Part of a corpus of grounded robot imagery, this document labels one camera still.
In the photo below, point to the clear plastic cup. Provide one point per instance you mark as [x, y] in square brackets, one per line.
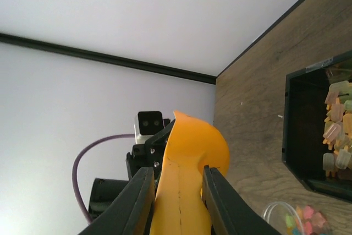
[299, 219]

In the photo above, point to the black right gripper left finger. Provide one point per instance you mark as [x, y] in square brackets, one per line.
[131, 212]

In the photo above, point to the orange plastic scoop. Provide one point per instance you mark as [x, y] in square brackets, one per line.
[192, 145]

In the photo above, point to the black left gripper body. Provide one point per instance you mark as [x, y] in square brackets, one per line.
[150, 153]

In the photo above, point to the black bin with popsicle candies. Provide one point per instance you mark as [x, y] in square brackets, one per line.
[304, 114]

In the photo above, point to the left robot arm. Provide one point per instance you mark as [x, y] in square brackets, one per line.
[103, 192]

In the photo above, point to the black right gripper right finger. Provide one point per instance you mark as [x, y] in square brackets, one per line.
[229, 213]

